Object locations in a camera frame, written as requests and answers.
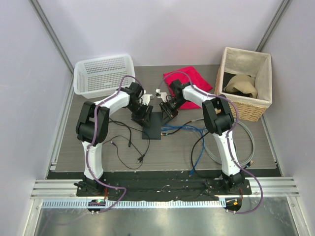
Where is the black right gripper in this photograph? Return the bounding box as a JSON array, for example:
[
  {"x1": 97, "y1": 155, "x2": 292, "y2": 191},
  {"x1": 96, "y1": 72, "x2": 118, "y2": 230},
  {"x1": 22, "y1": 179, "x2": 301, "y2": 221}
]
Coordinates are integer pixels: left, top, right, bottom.
[{"x1": 159, "y1": 98, "x2": 187, "y2": 126}]

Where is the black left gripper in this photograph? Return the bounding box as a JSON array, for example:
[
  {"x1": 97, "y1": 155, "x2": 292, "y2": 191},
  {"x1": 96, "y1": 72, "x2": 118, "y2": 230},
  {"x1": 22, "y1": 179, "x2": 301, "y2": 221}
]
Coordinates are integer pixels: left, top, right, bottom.
[{"x1": 127, "y1": 102, "x2": 153, "y2": 128}]

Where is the black network switch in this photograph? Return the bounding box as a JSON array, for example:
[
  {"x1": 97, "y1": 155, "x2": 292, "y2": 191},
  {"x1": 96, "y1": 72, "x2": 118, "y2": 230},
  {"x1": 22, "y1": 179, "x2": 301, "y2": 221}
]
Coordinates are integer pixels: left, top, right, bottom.
[{"x1": 142, "y1": 112, "x2": 162, "y2": 140}]

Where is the black ethernet cable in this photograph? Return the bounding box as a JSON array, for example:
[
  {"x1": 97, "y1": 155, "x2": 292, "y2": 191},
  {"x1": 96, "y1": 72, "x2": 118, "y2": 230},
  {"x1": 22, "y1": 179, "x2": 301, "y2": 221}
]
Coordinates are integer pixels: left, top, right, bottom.
[
  {"x1": 109, "y1": 117, "x2": 150, "y2": 164},
  {"x1": 161, "y1": 125, "x2": 212, "y2": 177}
]

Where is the thin black power cord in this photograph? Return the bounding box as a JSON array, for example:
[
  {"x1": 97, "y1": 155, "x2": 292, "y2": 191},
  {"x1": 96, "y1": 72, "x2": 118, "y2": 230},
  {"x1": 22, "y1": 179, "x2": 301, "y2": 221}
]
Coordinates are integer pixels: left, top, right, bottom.
[{"x1": 102, "y1": 135, "x2": 143, "y2": 170}]

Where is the grey ethernet cable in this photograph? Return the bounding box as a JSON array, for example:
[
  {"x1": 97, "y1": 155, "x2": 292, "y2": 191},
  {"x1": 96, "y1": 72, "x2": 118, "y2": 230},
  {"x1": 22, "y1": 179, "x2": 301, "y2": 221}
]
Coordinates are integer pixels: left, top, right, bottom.
[{"x1": 189, "y1": 118, "x2": 255, "y2": 168}]

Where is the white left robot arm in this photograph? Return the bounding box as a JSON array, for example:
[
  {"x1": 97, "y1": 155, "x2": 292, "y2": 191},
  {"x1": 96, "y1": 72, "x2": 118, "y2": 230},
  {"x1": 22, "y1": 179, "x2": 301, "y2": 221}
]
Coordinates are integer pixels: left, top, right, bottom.
[{"x1": 75, "y1": 82, "x2": 153, "y2": 196}]

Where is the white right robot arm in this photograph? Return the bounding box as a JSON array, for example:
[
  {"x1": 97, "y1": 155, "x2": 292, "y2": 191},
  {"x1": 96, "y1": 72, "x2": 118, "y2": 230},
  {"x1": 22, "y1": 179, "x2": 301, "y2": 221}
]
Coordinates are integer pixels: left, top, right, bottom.
[{"x1": 156, "y1": 80, "x2": 245, "y2": 194}]

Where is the red folded cloth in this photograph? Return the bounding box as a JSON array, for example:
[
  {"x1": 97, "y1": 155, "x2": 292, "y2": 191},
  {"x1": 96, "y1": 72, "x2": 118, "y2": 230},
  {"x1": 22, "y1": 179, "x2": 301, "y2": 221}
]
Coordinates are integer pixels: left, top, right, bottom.
[{"x1": 163, "y1": 66, "x2": 213, "y2": 95}]

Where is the white perforated plastic basket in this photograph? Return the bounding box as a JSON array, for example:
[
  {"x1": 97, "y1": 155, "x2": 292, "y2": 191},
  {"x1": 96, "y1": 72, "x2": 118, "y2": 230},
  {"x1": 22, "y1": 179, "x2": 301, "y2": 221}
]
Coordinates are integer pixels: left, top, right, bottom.
[{"x1": 73, "y1": 54, "x2": 135, "y2": 99}]

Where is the beige cloth in basket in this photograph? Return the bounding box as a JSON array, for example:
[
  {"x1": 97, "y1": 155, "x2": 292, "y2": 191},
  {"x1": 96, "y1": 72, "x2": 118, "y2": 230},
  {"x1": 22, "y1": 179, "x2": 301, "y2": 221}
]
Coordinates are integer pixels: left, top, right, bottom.
[{"x1": 223, "y1": 75, "x2": 258, "y2": 98}]

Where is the wicker basket with liner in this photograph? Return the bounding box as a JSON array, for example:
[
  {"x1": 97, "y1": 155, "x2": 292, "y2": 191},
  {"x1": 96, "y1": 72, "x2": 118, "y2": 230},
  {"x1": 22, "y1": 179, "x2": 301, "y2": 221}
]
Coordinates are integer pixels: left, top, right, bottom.
[{"x1": 215, "y1": 47, "x2": 272, "y2": 122}]

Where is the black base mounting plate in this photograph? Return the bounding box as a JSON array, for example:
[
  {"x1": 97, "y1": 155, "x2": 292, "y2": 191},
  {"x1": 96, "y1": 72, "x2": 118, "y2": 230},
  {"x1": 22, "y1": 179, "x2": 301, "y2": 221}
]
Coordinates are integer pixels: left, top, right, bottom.
[{"x1": 48, "y1": 169, "x2": 253, "y2": 203}]

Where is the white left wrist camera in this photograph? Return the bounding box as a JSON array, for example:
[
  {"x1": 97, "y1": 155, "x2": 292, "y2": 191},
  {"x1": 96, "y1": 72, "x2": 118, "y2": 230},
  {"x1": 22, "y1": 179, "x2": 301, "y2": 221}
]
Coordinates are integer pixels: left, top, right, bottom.
[{"x1": 141, "y1": 94, "x2": 154, "y2": 105}]

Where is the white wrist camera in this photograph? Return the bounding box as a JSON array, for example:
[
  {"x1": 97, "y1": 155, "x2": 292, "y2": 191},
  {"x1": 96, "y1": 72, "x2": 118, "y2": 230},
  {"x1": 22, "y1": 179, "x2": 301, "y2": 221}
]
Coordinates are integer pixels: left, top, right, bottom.
[
  {"x1": 156, "y1": 88, "x2": 167, "y2": 101},
  {"x1": 141, "y1": 94, "x2": 154, "y2": 105}
]

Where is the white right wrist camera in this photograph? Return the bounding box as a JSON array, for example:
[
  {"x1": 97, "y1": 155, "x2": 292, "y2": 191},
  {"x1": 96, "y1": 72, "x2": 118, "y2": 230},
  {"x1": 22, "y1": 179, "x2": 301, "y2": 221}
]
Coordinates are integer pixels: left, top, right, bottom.
[{"x1": 156, "y1": 88, "x2": 167, "y2": 101}]

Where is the aluminium front rail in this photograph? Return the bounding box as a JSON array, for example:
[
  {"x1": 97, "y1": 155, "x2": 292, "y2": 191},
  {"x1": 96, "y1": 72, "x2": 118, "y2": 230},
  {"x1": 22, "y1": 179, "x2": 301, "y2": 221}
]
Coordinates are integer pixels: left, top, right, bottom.
[{"x1": 31, "y1": 177, "x2": 300, "y2": 208}]

